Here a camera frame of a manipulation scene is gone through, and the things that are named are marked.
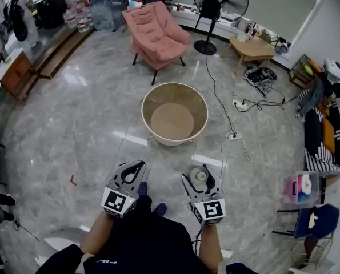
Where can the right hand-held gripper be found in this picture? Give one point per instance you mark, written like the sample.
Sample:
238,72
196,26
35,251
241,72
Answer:
211,210

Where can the pink padded armchair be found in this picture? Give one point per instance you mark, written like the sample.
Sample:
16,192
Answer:
155,36

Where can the small red object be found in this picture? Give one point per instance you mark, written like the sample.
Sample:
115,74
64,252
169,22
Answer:
73,180

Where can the blue chair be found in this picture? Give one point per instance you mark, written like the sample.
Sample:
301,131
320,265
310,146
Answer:
327,220

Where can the grey marbled slab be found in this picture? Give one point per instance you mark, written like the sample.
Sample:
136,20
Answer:
107,13

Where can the clear plastic storage box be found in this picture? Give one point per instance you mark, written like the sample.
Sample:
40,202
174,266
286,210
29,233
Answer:
299,187

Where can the large clear water bottle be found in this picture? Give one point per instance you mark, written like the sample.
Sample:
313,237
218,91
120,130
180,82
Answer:
77,5
83,21
88,13
71,17

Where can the person's blue shoe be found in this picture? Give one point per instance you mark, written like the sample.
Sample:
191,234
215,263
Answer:
142,187
160,209

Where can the black standing fan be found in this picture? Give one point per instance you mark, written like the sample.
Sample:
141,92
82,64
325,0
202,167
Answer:
229,7

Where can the low wooden table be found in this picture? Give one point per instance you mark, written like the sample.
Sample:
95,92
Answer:
254,50

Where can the black floor equipment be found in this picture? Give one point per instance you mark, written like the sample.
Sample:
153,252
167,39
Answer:
258,76

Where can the wooden steps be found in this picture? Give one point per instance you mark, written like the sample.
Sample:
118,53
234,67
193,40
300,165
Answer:
61,53

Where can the white power strip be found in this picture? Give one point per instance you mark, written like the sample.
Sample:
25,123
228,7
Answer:
239,104
234,136

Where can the orange cushion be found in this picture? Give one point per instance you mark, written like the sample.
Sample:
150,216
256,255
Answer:
324,110
328,134

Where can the person's dark clothed body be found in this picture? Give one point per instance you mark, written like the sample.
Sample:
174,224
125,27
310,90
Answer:
147,238

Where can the person's right blue shoe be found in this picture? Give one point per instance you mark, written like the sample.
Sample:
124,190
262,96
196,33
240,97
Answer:
160,209

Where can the person's left blue shoe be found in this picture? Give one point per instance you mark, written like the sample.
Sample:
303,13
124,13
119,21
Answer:
142,187

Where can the black washing machine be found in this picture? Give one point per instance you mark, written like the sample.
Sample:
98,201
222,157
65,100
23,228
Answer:
52,10

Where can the wooden side cabinet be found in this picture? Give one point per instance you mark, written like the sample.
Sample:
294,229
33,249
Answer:
16,73

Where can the person's left forearm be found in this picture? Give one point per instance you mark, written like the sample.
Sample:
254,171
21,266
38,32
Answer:
96,233

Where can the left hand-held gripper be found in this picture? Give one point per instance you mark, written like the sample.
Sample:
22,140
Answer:
116,201

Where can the person's right forearm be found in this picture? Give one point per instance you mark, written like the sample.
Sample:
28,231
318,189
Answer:
211,247

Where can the black white striped sofa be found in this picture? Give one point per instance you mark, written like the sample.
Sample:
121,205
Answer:
315,150

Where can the group of small bottles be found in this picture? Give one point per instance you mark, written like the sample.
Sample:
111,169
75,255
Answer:
251,28

